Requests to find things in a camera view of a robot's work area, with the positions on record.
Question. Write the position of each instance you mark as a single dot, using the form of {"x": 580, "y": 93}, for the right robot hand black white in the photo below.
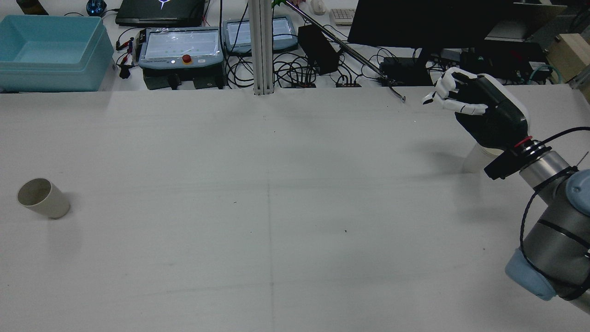
{"x": 498, "y": 115}

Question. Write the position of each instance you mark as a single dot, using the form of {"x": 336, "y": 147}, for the white paper cup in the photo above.
{"x": 474, "y": 159}

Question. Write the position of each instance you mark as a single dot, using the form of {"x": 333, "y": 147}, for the beige paper cup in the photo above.
{"x": 44, "y": 200}

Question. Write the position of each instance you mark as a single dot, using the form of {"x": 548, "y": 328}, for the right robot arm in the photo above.
{"x": 557, "y": 235}

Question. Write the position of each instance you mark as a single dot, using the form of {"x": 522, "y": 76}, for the black electronics box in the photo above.
{"x": 498, "y": 60}

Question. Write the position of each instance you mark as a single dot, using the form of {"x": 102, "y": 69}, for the wooden box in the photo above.
{"x": 569, "y": 55}

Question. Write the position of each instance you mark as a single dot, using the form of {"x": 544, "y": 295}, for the grey laptop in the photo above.
{"x": 530, "y": 23}

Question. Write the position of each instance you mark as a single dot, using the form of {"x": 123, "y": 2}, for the black monitor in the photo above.
{"x": 415, "y": 23}

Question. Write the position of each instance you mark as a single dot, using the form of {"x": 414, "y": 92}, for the black connector hub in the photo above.
{"x": 348, "y": 85}
{"x": 304, "y": 85}

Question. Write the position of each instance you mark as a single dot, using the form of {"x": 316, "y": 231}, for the thin metal rod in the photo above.
{"x": 343, "y": 45}

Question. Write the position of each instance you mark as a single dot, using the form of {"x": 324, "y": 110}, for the white numeric keypad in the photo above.
{"x": 342, "y": 16}

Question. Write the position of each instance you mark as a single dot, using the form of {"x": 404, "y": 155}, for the black power adapter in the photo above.
{"x": 318, "y": 50}

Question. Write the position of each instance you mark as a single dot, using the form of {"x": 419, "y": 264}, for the white computer mouse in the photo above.
{"x": 318, "y": 6}

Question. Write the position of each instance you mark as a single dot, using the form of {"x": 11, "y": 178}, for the grey teach pendant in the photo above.
{"x": 283, "y": 32}

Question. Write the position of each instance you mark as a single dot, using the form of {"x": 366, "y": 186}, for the teach pendant with red button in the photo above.
{"x": 179, "y": 46}

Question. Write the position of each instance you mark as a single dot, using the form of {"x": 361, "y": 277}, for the black pendant holder box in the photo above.
{"x": 159, "y": 80}

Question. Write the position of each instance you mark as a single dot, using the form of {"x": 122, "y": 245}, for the black laptop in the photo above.
{"x": 156, "y": 16}

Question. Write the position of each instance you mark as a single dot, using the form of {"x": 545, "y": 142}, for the blue round gadget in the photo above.
{"x": 96, "y": 7}

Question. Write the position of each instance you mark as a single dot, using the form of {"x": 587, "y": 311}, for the blue plastic bin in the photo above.
{"x": 55, "y": 69}

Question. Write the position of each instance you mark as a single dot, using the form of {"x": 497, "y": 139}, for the dark flat object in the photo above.
{"x": 32, "y": 6}

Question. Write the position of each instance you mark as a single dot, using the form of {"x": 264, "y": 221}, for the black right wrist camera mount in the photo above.
{"x": 502, "y": 167}

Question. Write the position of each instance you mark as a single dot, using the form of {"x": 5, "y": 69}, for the aluminium profile post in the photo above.
{"x": 261, "y": 46}

